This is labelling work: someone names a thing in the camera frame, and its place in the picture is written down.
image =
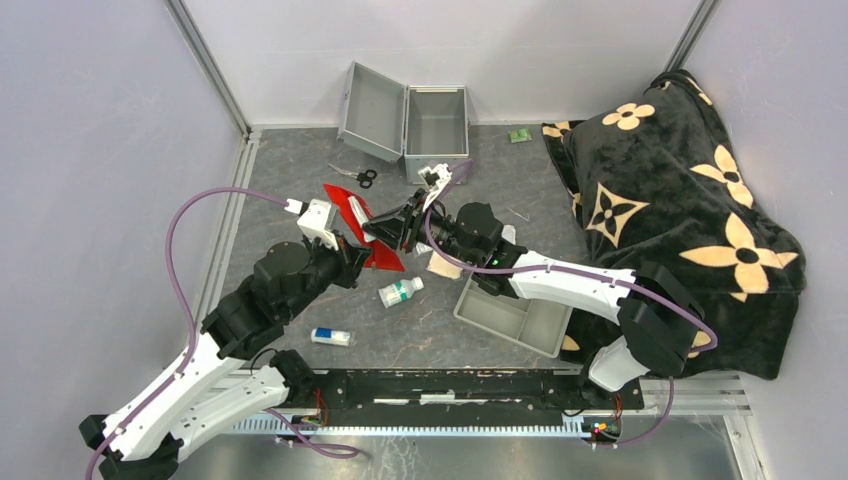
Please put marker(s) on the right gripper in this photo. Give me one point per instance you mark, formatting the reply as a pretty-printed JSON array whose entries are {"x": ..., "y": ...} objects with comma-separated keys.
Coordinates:
[{"x": 400, "y": 227}]

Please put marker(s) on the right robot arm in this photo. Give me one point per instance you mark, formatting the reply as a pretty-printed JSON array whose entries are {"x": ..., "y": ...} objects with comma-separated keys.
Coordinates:
[{"x": 657, "y": 316}]

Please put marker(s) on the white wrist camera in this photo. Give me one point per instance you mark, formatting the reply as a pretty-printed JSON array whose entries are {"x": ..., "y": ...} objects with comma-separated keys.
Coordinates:
[
  {"x": 315, "y": 220},
  {"x": 436, "y": 178}
]

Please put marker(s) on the blue white small box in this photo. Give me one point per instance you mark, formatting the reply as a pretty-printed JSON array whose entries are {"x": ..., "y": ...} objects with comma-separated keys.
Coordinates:
[{"x": 329, "y": 336}]

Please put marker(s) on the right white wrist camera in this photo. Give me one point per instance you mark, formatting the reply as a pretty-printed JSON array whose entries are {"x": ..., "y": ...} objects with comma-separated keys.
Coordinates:
[{"x": 436, "y": 178}]

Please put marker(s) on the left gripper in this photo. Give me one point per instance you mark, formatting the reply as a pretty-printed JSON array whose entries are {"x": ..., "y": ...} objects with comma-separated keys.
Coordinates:
[{"x": 350, "y": 259}]

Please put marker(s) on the red first aid pouch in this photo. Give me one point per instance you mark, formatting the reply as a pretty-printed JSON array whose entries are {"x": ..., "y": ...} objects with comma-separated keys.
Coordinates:
[{"x": 382, "y": 258}]

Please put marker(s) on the black floral blanket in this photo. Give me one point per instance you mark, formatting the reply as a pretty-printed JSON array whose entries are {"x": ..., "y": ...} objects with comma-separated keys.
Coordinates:
[{"x": 655, "y": 180}]

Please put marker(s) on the small teal strip packet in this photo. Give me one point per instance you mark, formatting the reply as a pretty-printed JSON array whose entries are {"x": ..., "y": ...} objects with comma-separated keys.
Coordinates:
[{"x": 360, "y": 214}]

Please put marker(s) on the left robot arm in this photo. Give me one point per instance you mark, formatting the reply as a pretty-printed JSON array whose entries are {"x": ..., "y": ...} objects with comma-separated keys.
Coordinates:
[{"x": 151, "y": 436}]

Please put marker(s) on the white green-label bottle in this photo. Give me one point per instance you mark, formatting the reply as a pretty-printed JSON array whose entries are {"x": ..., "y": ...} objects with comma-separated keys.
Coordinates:
[{"x": 399, "y": 291}]

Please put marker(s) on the small green packet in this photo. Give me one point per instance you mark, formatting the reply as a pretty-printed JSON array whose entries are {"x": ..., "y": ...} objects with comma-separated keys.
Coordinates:
[{"x": 519, "y": 136}]

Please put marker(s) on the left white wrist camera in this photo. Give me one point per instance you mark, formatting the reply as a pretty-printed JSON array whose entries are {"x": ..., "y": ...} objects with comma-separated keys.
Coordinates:
[{"x": 315, "y": 220}]

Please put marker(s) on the black handled scissors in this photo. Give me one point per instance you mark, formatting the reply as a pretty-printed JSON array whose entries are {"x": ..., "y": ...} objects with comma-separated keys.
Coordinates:
[{"x": 365, "y": 179}]

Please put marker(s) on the grey metal case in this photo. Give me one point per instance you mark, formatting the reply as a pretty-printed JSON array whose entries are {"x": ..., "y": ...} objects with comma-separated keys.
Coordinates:
[{"x": 416, "y": 125}]

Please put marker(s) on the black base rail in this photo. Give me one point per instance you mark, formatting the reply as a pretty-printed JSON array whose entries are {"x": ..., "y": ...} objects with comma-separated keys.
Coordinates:
[{"x": 419, "y": 399}]

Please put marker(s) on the grey divider tray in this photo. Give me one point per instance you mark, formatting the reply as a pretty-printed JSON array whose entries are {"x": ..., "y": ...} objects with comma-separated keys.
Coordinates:
[{"x": 537, "y": 325}]

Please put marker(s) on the white gauze packet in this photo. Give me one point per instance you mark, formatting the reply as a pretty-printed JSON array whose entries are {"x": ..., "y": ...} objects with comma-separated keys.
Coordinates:
[{"x": 509, "y": 233}]

